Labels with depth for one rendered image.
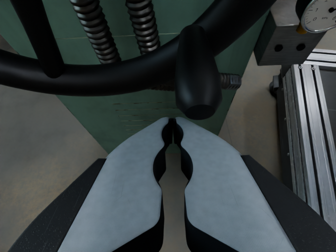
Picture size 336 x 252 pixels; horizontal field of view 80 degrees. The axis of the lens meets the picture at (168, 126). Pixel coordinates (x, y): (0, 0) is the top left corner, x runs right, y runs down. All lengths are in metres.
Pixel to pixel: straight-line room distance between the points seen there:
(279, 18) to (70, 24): 0.32
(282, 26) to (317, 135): 0.48
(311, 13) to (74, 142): 0.91
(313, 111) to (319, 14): 0.52
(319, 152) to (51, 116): 1.09
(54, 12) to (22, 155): 0.81
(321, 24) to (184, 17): 0.18
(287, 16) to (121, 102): 0.38
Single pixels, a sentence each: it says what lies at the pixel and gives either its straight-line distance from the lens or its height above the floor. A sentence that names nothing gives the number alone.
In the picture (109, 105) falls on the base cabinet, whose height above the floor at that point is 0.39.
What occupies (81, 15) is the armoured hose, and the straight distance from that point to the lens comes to 0.22.
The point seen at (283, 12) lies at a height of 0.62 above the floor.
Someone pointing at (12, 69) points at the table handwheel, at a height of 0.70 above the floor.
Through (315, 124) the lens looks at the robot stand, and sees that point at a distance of 0.80.
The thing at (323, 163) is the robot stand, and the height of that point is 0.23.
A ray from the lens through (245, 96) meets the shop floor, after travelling 1.06.
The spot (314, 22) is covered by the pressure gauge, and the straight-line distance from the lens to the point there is 0.34.
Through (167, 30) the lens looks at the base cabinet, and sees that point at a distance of 0.37.
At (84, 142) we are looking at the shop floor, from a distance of 0.98.
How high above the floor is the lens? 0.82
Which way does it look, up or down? 62 degrees down
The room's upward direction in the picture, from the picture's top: 6 degrees counter-clockwise
